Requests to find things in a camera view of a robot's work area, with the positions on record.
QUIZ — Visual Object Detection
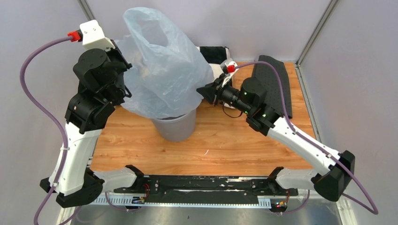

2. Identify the aluminium frame post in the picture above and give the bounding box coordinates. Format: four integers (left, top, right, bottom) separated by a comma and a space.
296, 0, 340, 66
77, 0, 95, 21

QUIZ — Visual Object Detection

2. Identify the left aluminium frame post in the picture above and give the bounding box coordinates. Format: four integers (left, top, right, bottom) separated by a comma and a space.
77, 0, 95, 21

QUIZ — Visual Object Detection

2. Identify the right aluminium frame post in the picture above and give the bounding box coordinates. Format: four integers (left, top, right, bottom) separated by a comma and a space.
296, 0, 340, 66

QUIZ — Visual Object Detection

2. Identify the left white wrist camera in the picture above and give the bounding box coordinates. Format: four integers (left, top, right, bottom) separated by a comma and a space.
67, 20, 116, 52

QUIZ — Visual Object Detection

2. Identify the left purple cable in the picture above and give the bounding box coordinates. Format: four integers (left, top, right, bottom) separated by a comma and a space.
19, 37, 82, 225

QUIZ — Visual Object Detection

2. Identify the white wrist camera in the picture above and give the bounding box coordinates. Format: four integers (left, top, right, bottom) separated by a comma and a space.
221, 58, 237, 87
67, 20, 116, 52

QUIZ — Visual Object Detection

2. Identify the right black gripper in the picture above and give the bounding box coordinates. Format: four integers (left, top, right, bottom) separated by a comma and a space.
196, 74, 252, 116

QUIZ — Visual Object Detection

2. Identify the dark grey perforated mat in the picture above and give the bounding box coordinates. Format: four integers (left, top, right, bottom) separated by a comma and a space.
252, 55, 293, 119

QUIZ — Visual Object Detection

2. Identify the white slotted cable duct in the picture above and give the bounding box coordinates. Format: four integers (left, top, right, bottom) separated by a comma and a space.
90, 195, 272, 209

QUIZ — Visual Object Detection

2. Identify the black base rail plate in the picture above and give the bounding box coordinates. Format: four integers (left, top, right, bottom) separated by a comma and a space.
114, 175, 299, 205

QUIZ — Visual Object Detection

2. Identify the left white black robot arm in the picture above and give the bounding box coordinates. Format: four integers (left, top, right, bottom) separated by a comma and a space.
40, 44, 144, 208

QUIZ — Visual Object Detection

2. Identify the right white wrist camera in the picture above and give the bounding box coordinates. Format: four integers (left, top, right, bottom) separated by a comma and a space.
221, 58, 237, 87

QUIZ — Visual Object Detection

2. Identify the translucent blue plastic trash bag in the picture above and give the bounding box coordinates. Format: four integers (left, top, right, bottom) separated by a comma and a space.
116, 7, 214, 119

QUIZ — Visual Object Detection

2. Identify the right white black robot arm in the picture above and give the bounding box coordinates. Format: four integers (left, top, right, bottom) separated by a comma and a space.
197, 75, 355, 202

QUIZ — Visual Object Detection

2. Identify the black white checkered pillow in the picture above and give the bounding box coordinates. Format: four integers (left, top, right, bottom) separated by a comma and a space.
196, 46, 231, 93

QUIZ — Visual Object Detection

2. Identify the grey plastic trash bin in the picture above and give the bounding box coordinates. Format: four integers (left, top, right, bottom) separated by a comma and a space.
151, 109, 197, 142

